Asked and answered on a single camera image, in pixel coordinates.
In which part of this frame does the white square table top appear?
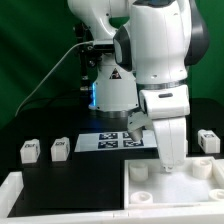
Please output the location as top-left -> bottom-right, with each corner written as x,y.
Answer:
124,157 -> 224,209

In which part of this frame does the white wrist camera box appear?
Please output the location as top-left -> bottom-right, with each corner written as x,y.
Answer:
127,111 -> 152,142

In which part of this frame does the grey camera on mount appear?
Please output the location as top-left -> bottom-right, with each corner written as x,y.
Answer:
88,39 -> 114,53

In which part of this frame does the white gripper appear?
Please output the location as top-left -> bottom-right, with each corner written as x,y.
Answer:
152,117 -> 187,173

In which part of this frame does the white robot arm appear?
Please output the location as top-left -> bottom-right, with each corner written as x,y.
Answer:
67,0 -> 209,171

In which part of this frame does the white sheet with markers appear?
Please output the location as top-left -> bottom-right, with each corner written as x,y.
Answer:
75,130 -> 157,152

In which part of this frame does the white L-shaped obstacle fence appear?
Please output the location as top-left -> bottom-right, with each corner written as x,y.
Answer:
0,159 -> 224,224

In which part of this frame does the white camera cable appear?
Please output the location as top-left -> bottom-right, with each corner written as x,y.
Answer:
14,40 -> 94,118

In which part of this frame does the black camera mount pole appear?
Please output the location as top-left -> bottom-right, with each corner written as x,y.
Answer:
73,22 -> 93,92

